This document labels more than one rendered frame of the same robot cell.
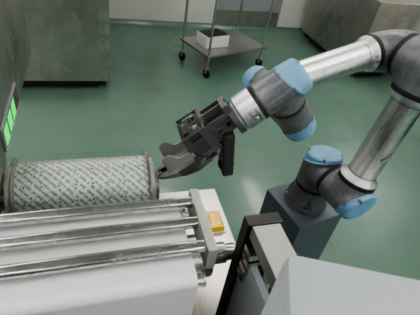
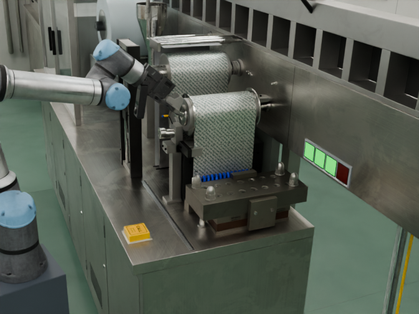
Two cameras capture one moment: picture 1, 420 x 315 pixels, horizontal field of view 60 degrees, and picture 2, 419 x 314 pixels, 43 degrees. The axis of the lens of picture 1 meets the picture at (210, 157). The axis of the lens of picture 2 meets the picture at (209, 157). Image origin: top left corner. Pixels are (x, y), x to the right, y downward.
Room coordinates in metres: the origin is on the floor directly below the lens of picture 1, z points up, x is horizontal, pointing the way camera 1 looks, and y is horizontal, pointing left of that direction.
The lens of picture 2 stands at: (2.32, 0.12, 1.85)
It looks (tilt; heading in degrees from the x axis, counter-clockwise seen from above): 23 degrees down; 177
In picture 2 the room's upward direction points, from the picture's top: 2 degrees clockwise
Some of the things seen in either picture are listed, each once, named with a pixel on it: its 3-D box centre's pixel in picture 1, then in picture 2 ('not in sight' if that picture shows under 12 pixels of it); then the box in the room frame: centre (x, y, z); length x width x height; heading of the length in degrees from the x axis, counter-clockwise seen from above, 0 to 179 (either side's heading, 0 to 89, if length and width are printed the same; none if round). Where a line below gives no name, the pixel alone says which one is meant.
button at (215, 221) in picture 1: (210, 221); (136, 232); (0.79, -0.04, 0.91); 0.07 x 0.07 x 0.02; 21
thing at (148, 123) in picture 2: not in sight; (152, 78); (-0.16, -0.05, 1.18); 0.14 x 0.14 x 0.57
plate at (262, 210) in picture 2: not in sight; (262, 213); (0.74, 0.38, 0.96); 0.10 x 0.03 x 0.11; 111
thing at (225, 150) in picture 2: not in sight; (224, 152); (0.56, 0.26, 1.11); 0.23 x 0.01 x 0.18; 111
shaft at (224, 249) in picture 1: (225, 251); not in sight; (0.35, -0.05, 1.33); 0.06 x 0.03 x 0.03; 111
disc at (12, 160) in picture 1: (15, 195); (250, 107); (0.46, 0.35, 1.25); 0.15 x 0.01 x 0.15; 21
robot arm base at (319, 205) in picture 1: (309, 190); (19, 253); (0.98, -0.37, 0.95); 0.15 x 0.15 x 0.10
